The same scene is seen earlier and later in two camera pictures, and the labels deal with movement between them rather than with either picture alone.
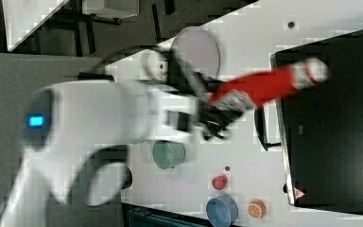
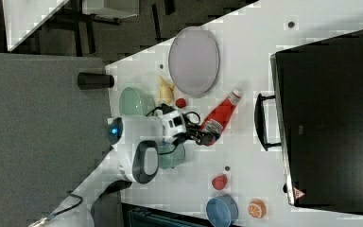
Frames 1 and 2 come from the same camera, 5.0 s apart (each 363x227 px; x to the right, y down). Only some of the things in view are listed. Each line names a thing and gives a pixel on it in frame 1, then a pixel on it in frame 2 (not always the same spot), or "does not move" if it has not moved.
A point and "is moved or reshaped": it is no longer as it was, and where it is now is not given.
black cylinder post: (90, 76) does not move
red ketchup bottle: (274, 84) is moved or reshaped
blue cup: (222, 210) does not move
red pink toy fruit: (218, 183) does not move
